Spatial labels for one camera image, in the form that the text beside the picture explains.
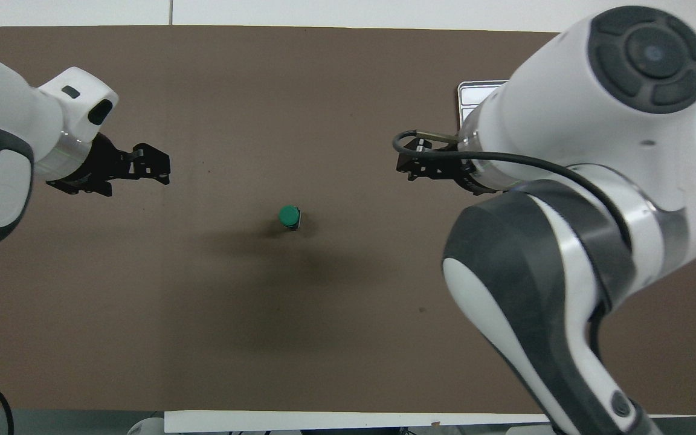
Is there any green push button switch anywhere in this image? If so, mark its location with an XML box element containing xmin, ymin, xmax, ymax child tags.
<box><xmin>278</xmin><ymin>205</ymin><xmax>304</xmax><ymax>231</ymax></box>

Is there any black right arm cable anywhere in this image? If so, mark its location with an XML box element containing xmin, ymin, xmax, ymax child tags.
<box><xmin>392</xmin><ymin>130</ymin><xmax>634</xmax><ymax>250</ymax></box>

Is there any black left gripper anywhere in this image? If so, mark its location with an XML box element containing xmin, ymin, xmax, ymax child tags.
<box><xmin>45</xmin><ymin>133</ymin><xmax>172</xmax><ymax>198</ymax></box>

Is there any silver metal tray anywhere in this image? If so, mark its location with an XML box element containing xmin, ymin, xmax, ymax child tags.
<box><xmin>457</xmin><ymin>80</ymin><xmax>509</xmax><ymax>126</ymax></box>

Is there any brown table mat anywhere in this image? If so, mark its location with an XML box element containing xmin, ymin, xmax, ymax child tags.
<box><xmin>0</xmin><ymin>25</ymin><xmax>696</xmax><ymax>416</ymax></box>

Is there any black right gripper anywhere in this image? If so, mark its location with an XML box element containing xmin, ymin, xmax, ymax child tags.
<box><xmin>396</xmin><ymin>137</ymin><xmax>497</xmax><ymax>196</ymax></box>

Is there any white rounded object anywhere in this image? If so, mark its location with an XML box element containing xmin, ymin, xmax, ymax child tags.
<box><xmin>127</xmin><ymin>416</ymin><xmax>166</xmax><ymax>435</ymax></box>

